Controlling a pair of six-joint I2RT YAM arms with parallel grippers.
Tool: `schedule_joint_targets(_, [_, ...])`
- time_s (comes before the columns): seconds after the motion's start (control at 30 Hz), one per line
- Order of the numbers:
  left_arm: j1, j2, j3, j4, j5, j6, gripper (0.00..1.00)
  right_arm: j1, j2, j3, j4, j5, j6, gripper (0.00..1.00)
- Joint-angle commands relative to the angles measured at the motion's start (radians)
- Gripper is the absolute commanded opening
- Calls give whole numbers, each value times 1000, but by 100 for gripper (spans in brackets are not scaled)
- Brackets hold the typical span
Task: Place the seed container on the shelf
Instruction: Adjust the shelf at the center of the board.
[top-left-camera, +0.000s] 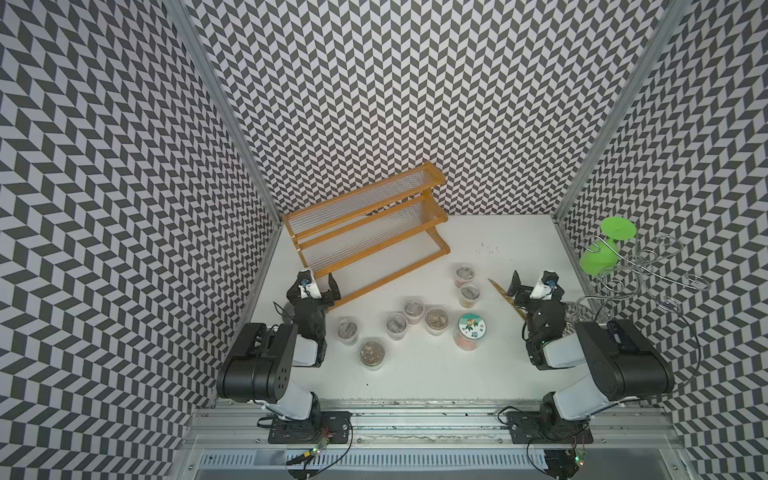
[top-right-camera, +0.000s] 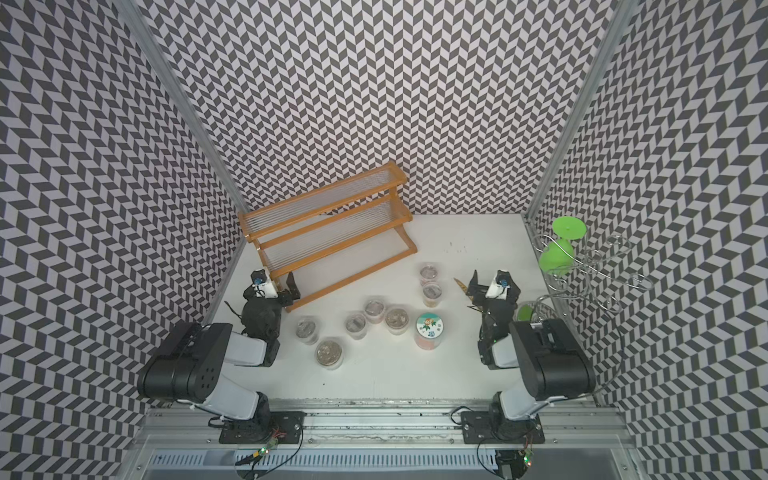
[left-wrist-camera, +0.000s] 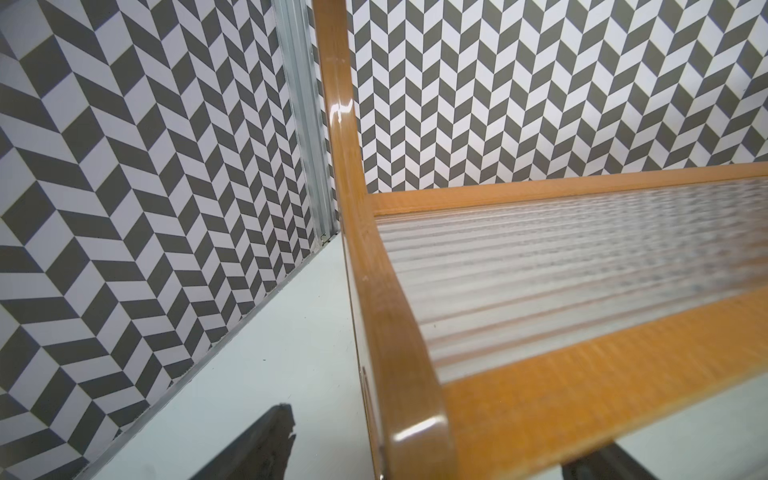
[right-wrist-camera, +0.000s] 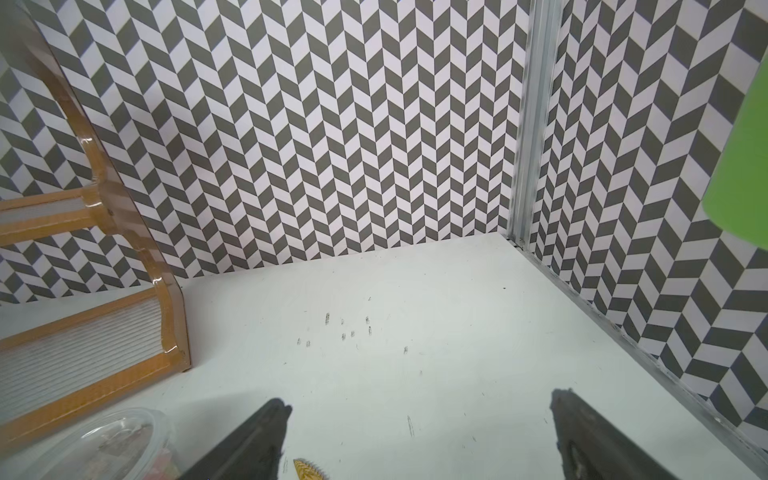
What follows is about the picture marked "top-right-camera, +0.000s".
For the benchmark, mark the clear seed container beige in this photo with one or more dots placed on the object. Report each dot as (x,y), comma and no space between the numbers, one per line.
(397,320)

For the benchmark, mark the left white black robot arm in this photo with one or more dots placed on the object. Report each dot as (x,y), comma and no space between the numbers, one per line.
(187,367)

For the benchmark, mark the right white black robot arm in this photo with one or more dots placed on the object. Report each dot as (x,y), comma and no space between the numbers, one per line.
(545,353)

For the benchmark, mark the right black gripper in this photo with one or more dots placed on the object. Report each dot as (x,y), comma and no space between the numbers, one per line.
(473,288)

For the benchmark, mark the pink jar floral lid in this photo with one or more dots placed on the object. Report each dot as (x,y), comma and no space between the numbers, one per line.
(429,331)

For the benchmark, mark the clear seed container red label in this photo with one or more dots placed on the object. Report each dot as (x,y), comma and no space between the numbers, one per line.
(355,325)

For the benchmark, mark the orange wooden tiered shelf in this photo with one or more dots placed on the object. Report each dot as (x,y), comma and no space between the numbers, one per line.
(297,232)

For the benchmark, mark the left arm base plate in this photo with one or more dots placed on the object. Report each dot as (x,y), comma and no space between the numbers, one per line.
(287,425)

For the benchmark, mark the clear seed container front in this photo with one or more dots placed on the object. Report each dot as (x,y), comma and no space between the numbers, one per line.
(329,354)

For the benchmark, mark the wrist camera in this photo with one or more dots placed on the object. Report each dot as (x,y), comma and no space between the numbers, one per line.
(500,286)
(263,285)

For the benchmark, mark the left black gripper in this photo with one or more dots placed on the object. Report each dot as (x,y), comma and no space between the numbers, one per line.
(284,295)

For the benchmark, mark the green plastic goblet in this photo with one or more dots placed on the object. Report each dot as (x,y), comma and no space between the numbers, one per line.
(559,255)

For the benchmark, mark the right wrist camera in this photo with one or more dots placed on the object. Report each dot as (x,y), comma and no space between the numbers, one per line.
(500,286)

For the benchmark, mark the silver wire cup rack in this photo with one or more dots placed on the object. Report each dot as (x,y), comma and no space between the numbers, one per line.
(594,278)

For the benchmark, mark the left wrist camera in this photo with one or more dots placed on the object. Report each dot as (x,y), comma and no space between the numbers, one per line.
(263,285)

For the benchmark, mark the aluminium front rail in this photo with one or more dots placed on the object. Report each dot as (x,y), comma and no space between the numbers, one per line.
(388,424)

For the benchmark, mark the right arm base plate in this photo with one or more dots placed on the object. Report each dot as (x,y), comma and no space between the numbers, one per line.
(483,427)

